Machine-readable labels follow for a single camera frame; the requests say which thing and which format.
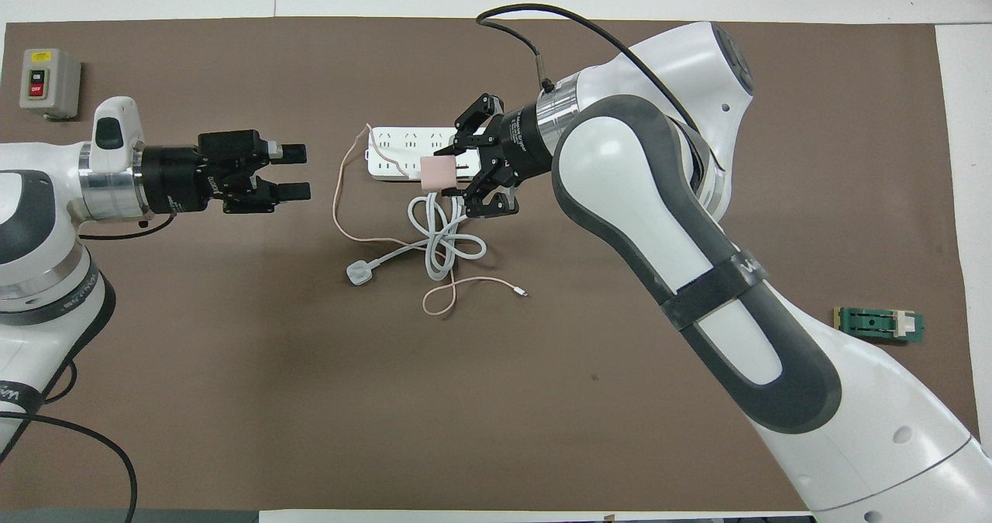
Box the white power strip cord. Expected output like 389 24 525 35
345 190 489 287

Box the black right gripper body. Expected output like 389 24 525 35
496 103 555 187

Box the brown table mat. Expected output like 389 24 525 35
0 17 987 511

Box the pink charger cable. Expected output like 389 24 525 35
332 122 529 316

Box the pink charger plug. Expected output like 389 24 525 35
419 157 456 193

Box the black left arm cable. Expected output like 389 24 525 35
0 213 175 523

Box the green circuit board module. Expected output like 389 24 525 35
833 307 925 346

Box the white power strip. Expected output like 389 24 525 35
364 126 489 183

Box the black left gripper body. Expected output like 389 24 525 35
142 129 268 215

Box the grey on-off switch box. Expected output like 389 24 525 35
19 48 82 121

